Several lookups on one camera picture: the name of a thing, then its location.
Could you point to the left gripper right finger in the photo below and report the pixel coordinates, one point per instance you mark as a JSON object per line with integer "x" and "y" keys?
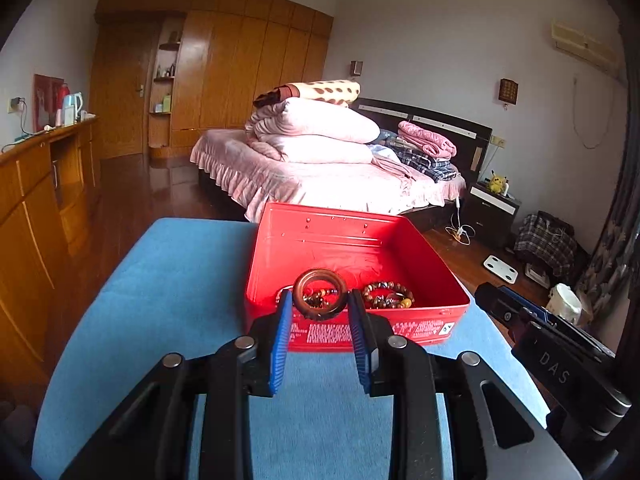
{"x": 392, "y": 365}

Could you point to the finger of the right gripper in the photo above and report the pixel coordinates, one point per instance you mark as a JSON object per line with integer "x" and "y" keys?
{"x": 515, "y": 314}

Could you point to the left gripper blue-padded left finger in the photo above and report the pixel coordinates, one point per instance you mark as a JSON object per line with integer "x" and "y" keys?
{"x": 249, "y": 365}

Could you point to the red metal tin box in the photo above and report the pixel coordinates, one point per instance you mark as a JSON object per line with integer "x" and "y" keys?
{"x": 362, "y": 249}

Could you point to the white bathroom scale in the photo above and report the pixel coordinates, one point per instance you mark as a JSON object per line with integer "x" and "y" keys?
{"x": 503, "y": 270}

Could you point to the white appliance on floor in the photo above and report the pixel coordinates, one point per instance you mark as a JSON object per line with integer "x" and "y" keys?
{"x": 564, "y": 303}

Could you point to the plaid bag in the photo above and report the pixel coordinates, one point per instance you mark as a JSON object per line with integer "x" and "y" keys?
{"x": 550, "y": 241}

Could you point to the black bedside table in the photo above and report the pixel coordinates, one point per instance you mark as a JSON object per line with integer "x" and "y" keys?
{"x": 490, "y": 215}

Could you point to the patterned curtain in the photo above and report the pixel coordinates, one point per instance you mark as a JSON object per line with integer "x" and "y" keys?
{"x": 611, "y": 262}

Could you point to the yellow pikachu plush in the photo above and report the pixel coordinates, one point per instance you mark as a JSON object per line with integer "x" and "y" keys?
{"x": 498, "y": 185}

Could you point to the blue table mat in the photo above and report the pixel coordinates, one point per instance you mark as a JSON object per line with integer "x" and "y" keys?
{"x": 181, "y": 289}

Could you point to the folded plaid clothes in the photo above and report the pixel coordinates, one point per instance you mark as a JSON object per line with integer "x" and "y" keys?
{"x": 390, "y": 145}

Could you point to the dark wooden headboard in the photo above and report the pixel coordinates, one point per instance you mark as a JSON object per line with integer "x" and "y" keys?
{"x": 470, "y": 138}

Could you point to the folded pink towel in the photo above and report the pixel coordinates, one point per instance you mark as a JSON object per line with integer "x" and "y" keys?
{"x": 431, "y": 143}

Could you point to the bed with pink cover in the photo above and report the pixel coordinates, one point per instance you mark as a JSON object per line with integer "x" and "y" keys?
{"x": 253, "y": 180}

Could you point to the folded pink quilts stack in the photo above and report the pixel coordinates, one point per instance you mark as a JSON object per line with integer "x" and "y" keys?
{"x": 311, "y": 132}

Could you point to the wooden sideboard cabinet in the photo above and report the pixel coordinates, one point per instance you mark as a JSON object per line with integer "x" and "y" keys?
{"x": 49, "y": 188}

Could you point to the giraffe spotted blanket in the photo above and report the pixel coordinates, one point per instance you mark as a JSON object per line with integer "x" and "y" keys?
{"x": 341, "y": 92}

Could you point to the wooden wardrobe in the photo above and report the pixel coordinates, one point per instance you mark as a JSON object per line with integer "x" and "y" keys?
{"x": 166, "y": 70}

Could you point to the white electric kettle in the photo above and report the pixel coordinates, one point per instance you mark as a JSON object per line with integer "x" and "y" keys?
{"x": 71, "y": 109}

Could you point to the brown wall ornament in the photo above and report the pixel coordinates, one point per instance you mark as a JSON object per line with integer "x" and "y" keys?
{"x": 508, "y": 91}

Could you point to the wall air conditioner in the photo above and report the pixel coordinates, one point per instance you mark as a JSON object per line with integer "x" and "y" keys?
{"x": 582, "y": 46}

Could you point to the small wall switch box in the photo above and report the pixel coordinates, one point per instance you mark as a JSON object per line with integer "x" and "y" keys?
{"x": 355, "y": 68}

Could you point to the red picture frame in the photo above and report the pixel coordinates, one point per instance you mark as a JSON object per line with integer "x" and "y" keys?
{"x": 46, "y": 101}

